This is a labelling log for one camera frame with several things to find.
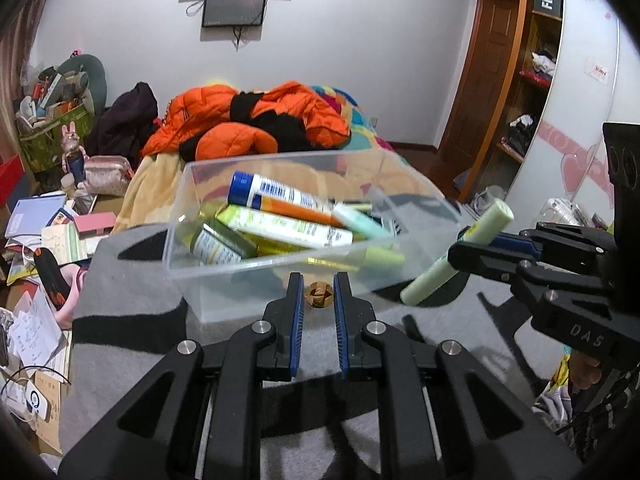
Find orange down jacket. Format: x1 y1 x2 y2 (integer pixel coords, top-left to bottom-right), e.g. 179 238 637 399
141 81 352 162

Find green white printed booklet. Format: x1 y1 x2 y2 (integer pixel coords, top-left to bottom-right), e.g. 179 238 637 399
41 222 93 265

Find green glass jar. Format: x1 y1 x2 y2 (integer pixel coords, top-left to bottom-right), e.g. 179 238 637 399
192 222 258 266

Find person's right hand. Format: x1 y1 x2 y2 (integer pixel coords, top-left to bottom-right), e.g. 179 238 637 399
566 351 603 393

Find grey black blanket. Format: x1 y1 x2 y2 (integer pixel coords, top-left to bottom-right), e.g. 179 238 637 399
60 180 591 480

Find white paper sheets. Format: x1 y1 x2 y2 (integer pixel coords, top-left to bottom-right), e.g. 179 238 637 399
9 296 68 367

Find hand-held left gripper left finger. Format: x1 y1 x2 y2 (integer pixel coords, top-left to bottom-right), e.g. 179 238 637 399
59 271 307 480

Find wooden door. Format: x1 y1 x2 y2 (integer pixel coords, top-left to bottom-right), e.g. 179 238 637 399
440 0 523 201

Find dark folded clothes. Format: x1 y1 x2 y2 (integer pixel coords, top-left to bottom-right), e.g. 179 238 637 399
507 115 538 153

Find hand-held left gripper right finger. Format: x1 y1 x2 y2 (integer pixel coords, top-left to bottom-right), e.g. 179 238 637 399
333 271 583 480

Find pale blue notebook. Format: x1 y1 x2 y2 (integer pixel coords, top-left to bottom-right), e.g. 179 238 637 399
5 195 68 238

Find clear plastic box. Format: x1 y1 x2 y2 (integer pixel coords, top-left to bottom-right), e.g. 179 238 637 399
162 149 463 323

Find person's printed clothing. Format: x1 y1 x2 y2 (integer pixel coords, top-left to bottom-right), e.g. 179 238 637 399
532 355 640 466

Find white bag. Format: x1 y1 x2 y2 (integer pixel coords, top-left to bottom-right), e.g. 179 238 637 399
472 185 506 211

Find striped curtain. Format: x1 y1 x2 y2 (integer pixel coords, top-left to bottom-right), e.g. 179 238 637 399
0 0 66 141

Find black box with white print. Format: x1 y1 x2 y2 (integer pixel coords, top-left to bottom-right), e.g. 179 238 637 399
531 0 565 22

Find dark coat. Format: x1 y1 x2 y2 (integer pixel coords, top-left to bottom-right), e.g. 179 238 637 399
86 81 160 171

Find white wardrobe door pink hearts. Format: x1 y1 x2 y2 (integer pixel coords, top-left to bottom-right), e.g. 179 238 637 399
510 0 640 241

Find black orange tool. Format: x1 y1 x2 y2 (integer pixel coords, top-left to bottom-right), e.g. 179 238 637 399
32 247 70 311

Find mint green tube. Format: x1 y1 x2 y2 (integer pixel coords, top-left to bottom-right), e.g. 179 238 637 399
331 201 396 241

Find blue capped sunscreen tube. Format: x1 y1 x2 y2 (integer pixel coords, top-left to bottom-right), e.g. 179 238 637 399
227 171 346 226

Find green printed tube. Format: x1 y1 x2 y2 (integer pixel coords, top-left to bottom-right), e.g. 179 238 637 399
215 204 353 250

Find colourful printed blanket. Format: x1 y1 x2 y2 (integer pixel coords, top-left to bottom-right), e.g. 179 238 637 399
107 85 401 241

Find pink notebook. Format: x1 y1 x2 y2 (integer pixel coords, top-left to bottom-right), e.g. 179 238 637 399
74 211 118 237

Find grey neck pillow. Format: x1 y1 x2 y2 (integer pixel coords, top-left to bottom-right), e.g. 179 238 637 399
52 54 108 111

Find red box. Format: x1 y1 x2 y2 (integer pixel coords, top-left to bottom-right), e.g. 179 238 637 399
0 154 26 216

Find pink rabbit figure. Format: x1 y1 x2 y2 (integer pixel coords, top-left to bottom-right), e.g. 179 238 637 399
60 121 92 190

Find pink cosmetic pouch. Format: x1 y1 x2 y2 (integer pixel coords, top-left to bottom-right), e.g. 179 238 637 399
82 156 135 197

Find pale green tube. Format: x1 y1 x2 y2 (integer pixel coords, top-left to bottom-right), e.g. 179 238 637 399
400 198 515 307

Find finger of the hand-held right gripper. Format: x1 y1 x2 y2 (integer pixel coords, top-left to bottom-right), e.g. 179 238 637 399
446 241 621 358
487 221 617 263

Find small black wall screen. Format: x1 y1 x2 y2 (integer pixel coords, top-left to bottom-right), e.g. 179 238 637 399
201 0 267 29

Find white charger device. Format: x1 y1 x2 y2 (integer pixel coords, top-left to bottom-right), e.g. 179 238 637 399
22 379 53 422

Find green storage box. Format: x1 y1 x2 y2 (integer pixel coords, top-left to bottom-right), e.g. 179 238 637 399
17 105 96 173

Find black garment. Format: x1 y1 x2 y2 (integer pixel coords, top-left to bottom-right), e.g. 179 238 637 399
180 91 321 158

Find yellow green marker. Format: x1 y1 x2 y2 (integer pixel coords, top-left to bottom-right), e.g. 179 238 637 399
350 246 407 272

